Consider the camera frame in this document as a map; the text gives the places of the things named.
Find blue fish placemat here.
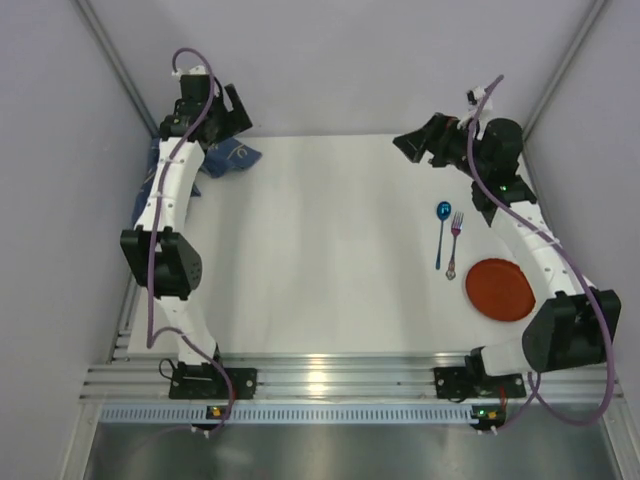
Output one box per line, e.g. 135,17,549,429
131,138,262,225

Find blue metallic spoon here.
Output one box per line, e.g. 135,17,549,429
435,201,452,270

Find red plate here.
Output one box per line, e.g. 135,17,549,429
465,258,536,323

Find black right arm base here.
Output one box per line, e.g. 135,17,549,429
433,366,526,403

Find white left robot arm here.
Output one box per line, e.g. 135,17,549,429
120,66,252,366

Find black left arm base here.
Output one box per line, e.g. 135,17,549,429
168,362,258,400

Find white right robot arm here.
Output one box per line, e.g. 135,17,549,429
393,113,621,378

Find aluminium mounting rail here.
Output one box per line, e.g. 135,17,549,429
80,300,606,403

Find grey slotted cable duct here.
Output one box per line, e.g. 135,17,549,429
100,404,504,425

